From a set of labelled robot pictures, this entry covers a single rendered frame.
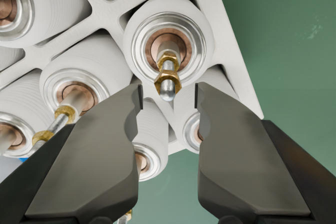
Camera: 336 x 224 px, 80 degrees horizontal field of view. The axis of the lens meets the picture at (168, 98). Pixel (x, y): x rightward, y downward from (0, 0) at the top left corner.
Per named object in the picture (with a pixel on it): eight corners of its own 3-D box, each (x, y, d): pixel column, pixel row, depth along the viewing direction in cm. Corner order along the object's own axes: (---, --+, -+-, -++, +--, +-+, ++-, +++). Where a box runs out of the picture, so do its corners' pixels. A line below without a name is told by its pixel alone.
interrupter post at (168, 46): (181, 59, 21) (183, 71, 18) (159, 63, 21) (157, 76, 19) (178, 36, 20) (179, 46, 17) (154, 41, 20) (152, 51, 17)
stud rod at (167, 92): (174, 52, 19) (177, 89, 12) (172, 62, 19) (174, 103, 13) (164, 50, 19) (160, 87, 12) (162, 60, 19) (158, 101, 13)
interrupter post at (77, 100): (75, 107, 24) (62, 124, 22) (65, 90, 23) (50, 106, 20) (93, 103, 24) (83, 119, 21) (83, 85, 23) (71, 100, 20)
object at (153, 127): (120, 109, 46) (95, 176, 30) (130, 72, 41) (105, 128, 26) (161, 120, 47) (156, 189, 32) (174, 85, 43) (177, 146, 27)
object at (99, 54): (102, 79, 42) (62, 137, 26) (80, 33, 37) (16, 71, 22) (146, 67, 41) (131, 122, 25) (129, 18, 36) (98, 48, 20)
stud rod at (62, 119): (71, 109, 22) (31, 162, 16) (67, 102, 22) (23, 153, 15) (79, 107, 22) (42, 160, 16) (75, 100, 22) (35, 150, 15)
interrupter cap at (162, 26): (208, 77, 22) (209, 80, 22) (141, 88, 23) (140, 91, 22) (201, 3, 19) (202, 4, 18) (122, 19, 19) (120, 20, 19)
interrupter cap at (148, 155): (103, 172, 30) (102, 175, 29) (112, 134, 26) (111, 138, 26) (152, 182, 31) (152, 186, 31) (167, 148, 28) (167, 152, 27)
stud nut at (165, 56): (181, 54, 17) (181, 58, 17) (177, 73, 18) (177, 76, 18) (158, 51, 17) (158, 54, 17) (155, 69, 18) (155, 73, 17)
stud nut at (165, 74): (183, 72, 14) (184, 77, 13) (179, 93, 15) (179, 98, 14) (155, 67, 14) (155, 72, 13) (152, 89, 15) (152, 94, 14)
